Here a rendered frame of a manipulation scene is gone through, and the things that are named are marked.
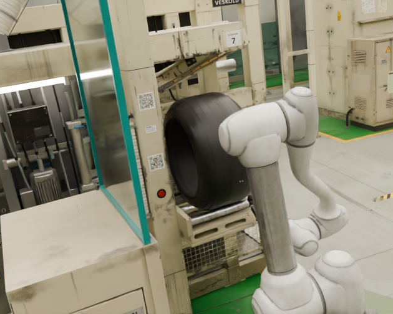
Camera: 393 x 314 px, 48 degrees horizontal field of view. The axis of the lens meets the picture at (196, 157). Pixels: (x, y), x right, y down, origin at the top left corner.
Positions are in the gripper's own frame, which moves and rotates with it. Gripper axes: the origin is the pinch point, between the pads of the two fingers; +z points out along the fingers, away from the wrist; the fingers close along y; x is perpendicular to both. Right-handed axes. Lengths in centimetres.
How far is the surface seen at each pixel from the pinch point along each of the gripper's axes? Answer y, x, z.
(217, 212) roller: 9.2, 12.7, 18.5
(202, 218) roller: 17.7, 13.5, 18.0
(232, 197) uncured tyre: 3.2, 3.2, 12.8
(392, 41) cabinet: -388, 21, 280
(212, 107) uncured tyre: 4.5, -38.4, 26.9
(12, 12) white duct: 79, -86, 68
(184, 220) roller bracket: 27.6, 10.2, 16.2
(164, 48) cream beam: 12, -61, 62
